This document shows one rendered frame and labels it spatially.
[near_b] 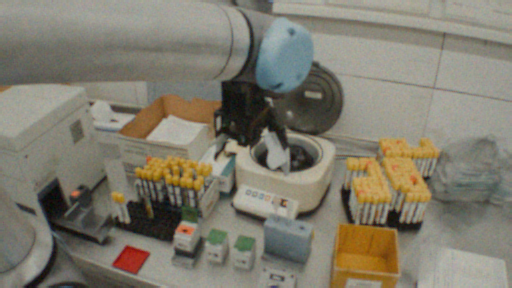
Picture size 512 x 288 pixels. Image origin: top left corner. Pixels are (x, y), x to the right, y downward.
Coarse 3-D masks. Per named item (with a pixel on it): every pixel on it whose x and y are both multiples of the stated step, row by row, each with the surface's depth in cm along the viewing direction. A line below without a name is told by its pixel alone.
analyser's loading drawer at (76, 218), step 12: (60, 204) 92; (48, 216) 88; (60, 216) 88; (72, 216) 87; (84, 216) 85; (96, 216) 89; (108, 216) 86; (72, 228) 85; (84, 228) 85; (96, 228) 83; (108, 228) 87
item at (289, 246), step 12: (264, 228) 80; (276, 228) 79; (288, 228) 78; (300, 228) 79; (312, 228) 79; (264, 240) 82; (276, 240) 81; (288, 240) 79; (300, 240) 77; (264, 252) 84; (276, 252) 83; (288, 252) 81; (300, 252) 79; (288, 264) 81; (300, 264) 81
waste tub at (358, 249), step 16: (336, 240) 75; (352, 240) 81; (368, 240) 80; (384, 240) 79; (336, 256) 71; (352, 256) 83; (368, 256) 83; (384, 256) 82; (336, 272) 69; (352, 272) 68; (368, 272) 68; (384, 272) 78; (400, 272) 67
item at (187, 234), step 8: (184, 224) 82; (192, 224) 82; (176, 232) 80; (184, 232) 81; (192, 232) 80; (176, 240) 80; (184, 240) 80; (192, 240) 80; (184, 248) 81; (192, 248) 81
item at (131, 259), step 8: (128, 248) 85; (136, 248) 84; (120, 256) 83; (128, 256) 83; (136, 256) 83; (144, 256) 83; (112, 264) 80; (120, 264) 81; (128, 264) 81; (136, 264) 81; (136, 272) 79
